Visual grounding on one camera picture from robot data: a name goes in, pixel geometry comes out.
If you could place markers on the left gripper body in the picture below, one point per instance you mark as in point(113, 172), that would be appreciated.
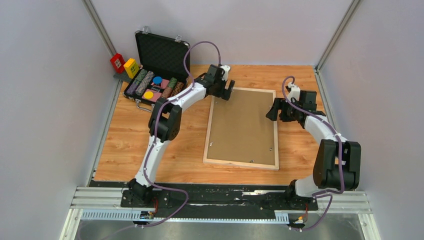
point(219, 89)

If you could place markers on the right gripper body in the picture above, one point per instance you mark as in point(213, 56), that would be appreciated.
point(288, 113)

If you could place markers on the brown backing board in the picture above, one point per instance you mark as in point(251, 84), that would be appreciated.
point(242, 127)

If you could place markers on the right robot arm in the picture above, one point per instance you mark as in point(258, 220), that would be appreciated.
point(338, 161)

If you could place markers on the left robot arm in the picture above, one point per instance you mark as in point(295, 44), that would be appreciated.
point(165, 122)

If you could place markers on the black poker chip case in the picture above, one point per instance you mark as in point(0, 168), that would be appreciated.
point(164, 57)

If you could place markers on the blue round chip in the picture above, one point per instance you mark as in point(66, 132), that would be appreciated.
point(157, 80)

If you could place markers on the yellow round chip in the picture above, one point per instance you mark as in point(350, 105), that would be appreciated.
point(148, 95)

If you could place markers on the yellow toy house block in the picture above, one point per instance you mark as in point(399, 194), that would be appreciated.
point(131, 67)

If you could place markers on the red toy house block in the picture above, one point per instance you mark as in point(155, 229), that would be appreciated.
point(118, 63)

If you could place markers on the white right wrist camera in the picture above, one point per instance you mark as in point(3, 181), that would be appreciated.
point(293, 92)

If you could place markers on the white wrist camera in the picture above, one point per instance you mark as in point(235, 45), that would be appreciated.
point(293, 92)
point(226, 70)

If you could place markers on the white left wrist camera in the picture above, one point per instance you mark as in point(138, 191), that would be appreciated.
point(226, 70)

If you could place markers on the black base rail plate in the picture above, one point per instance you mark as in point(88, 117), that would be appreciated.
point(216, 201)

